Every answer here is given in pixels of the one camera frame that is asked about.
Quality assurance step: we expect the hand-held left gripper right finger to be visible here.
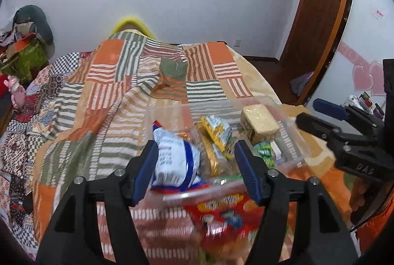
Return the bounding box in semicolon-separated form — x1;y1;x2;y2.
234;140;359;265

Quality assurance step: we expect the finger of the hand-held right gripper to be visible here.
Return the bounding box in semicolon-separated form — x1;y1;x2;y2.
295;113;371;150
313;98;385;131

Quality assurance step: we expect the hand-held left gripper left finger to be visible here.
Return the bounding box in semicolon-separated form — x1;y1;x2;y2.
35;140;159;265

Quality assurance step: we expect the blue and white snack bag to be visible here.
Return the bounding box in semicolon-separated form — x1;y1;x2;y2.
152;121;207;192

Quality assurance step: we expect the green snack packet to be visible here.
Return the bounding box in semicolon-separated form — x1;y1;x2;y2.
252;142;282;168

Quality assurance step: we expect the red snack packet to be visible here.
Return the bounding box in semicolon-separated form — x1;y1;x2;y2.
181;188;266;241

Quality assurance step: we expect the beige cracker block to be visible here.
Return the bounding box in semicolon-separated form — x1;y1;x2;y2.
240;104;281;145

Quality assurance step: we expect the yellow and white snack packet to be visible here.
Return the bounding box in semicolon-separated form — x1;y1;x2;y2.
200;115;233;154

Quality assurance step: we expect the clear plastic storage container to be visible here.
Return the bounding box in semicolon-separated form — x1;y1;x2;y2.
145;97;312;207

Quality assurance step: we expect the cluster of small bottles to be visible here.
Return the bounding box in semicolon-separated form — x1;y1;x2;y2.
342;93;385;118

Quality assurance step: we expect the purple cloth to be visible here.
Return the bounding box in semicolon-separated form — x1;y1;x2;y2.
291;73;315;98

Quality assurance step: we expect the striped orange green blanket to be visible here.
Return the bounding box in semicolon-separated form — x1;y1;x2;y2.
31;31;312;265

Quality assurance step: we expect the brown wooden door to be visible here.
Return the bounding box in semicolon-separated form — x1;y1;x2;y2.
279;0;353;106

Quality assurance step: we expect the checkered patchwork quilt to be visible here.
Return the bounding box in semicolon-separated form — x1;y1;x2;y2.
0;51;102;253

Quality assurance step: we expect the yellow pillow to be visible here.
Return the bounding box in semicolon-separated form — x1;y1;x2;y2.
112;16;158;39

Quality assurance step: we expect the pink bunny toy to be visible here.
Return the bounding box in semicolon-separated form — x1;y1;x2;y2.
6;75;27;109

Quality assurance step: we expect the green bag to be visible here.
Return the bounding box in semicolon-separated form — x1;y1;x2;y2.
1;37;50;85

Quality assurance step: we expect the grey cushion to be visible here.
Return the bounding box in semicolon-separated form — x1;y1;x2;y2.
12;5;55;46

